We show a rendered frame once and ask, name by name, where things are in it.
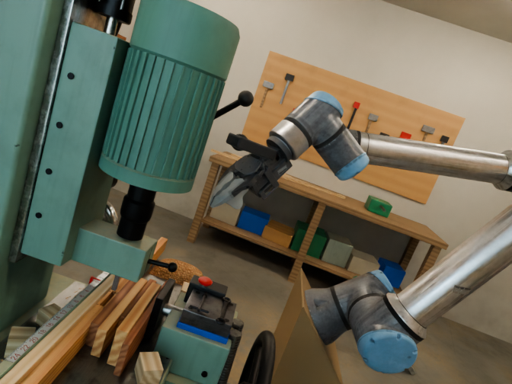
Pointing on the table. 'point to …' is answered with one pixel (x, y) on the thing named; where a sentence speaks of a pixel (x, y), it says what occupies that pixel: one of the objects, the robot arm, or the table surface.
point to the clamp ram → (161, 306)
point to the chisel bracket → (113, 251)
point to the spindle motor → (168, 94)
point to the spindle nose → (136, 212)
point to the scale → (53, 320)
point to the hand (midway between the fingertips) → (212, 200)
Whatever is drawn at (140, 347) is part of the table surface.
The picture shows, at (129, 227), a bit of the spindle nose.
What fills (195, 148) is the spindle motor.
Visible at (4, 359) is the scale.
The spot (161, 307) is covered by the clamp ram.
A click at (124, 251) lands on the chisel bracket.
